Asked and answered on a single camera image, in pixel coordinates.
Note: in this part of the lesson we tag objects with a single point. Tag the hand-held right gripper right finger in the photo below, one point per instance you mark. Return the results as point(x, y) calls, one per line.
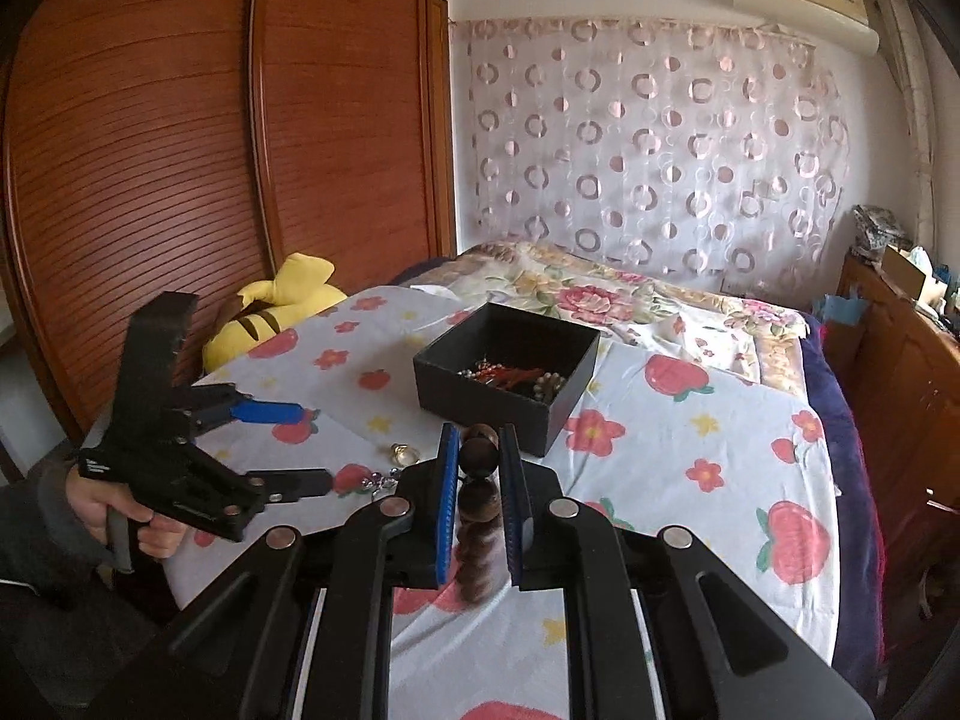
point(510, 510)

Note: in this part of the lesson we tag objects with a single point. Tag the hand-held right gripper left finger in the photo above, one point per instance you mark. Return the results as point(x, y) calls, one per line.
point(448, 510)

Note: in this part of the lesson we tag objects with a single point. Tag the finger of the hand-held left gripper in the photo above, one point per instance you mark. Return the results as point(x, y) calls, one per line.
point(262, 412)
point(296, 484)

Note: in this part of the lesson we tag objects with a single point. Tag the black square box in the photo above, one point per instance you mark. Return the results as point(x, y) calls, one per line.
point(495, 412)

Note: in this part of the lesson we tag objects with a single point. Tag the person's left forearm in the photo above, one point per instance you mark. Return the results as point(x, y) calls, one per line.
point(45, 532)

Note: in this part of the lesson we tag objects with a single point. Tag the person's left hand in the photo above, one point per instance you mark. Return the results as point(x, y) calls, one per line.
point(90, 502)

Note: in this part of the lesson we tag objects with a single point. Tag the small silver pendant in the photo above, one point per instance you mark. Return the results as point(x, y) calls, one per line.
point(379, 481)

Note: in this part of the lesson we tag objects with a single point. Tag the yellow plush toy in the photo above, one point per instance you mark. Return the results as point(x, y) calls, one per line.
point(270, 307)

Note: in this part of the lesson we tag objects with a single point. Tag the strawberry print bed sheet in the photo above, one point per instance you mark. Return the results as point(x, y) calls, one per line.
point(675, 480)

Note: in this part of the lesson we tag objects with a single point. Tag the floral quilt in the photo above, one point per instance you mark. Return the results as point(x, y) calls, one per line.
point(600, 292)

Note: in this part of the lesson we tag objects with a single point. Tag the wooden slatted wardrobe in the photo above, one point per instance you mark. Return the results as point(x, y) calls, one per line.
point(187, 127)

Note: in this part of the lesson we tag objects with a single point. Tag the dark blue blanket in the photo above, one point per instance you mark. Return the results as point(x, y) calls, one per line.
point(855, 502)

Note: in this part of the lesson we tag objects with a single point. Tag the blue bag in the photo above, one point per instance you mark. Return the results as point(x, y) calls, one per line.
point(840, 307)

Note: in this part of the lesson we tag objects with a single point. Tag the long wooden cabinet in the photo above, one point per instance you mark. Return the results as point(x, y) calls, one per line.
point(900, 390)

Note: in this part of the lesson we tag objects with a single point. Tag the cardboard box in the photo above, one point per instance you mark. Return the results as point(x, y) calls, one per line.
point(907, 274)

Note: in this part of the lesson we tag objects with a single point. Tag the white air conditioner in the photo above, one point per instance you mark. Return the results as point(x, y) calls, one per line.
point(802, 0)

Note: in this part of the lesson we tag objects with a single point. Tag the circle pattern wall curtain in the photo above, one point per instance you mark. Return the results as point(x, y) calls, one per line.
point(645, 142)

